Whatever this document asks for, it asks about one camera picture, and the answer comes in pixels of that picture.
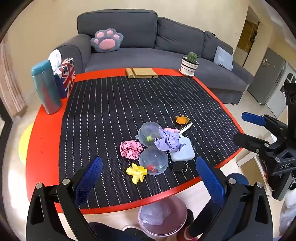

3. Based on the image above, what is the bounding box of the white tissue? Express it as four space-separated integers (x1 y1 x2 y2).
48 49 62 70

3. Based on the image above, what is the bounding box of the grey refrigerator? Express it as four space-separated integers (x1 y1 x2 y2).
247 47 287 105

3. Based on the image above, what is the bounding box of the grey pink paw cushion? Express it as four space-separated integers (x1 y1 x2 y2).
90 28 124 53

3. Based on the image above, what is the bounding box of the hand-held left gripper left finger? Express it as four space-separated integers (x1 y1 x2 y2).
26 156 103 241

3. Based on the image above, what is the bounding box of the dark grey sofa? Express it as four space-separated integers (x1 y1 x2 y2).
54 10 255 105

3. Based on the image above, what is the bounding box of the flag print tissue box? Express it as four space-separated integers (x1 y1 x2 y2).
54 57 76 99

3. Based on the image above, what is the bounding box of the white side table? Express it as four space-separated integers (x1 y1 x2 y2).
237 153 263 168

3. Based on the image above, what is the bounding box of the person's right forearm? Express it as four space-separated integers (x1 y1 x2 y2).
279 191 296 235

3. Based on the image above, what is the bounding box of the white door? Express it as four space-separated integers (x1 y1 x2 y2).
266 64 296 118

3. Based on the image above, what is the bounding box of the wooden phone stand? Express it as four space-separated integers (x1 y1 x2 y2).
125 67 159 80

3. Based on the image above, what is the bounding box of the black striped table mat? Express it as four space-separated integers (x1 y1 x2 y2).
59 75 243 209

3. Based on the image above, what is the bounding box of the yellow toy airplane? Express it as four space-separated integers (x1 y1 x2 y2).
126 163 148 184

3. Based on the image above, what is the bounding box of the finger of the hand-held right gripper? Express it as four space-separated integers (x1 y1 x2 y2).
241 112 288 140
233 133 277 155

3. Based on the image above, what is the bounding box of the purple paper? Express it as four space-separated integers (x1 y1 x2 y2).
154 127 186 153

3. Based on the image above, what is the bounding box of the yellow round mat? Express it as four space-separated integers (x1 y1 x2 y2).
18 123 35 166

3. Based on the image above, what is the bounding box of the crumpled purple plastic wrap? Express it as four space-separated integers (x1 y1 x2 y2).
141 204 173 226

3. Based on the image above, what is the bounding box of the light blue square case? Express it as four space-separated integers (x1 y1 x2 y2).
170 137 193 162

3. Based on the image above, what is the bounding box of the light blue cushion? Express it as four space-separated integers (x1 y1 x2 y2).
213 46 233 70

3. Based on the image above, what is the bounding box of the teal tumbler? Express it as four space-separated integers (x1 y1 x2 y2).
31 60 62 115

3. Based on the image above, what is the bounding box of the clear dome capsule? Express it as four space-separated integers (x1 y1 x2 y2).
139 146 169 175
135 122 162 147

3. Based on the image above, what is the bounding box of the white tool with pink bunny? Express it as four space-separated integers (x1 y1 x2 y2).
172 123 193 135

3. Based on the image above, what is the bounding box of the pink paper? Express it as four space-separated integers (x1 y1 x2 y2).
120 140 143 160

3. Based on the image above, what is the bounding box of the potted cactus in striped pot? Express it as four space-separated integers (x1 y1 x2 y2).
180 52 200 76

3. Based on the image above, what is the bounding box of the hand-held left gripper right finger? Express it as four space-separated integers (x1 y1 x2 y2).
188 156 273 241

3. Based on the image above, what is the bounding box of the black round key fob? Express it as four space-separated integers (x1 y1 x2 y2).
172 161 188 173

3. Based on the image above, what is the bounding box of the beige curtain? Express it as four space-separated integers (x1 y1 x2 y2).
0 39 26 114

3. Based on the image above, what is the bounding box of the pink translucent bin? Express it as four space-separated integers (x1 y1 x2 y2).
138 195 188 237

